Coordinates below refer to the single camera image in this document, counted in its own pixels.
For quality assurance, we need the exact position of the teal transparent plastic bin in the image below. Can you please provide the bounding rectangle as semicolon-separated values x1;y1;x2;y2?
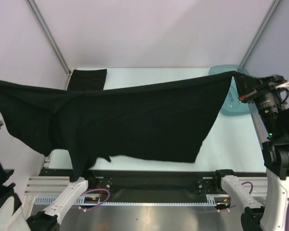
209;64;257;116

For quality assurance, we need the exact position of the aluminium corner post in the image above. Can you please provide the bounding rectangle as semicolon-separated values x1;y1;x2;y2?
25;0;71;76
239;0;282;67

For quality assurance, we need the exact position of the right aluminium corner post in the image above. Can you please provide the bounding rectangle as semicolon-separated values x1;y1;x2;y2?
239;0;282;67

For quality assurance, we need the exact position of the folded black t shirt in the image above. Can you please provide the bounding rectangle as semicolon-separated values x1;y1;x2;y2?
67;69;107;91

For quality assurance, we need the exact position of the aluminium frame rail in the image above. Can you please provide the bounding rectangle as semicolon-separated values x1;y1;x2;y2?
24;175;268;197

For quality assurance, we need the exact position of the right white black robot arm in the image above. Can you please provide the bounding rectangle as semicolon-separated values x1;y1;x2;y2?
212;72;289;231

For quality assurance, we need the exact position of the left aluminium corner post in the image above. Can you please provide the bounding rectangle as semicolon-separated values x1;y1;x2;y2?
25;0;71;76

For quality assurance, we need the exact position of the black t shirt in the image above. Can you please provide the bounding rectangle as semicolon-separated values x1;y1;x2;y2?
0;72;233;181
67;69;107;91

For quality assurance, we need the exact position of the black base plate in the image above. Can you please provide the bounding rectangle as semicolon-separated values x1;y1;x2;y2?
38;169;268;203

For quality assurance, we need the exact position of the white slotted cable duct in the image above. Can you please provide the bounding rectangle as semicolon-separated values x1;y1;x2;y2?
34;196;101;206

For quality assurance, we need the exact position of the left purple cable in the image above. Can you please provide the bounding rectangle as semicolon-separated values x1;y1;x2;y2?
85;188;111;212

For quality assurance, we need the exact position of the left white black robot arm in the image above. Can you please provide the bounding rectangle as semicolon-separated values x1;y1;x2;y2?
0;163;96;231

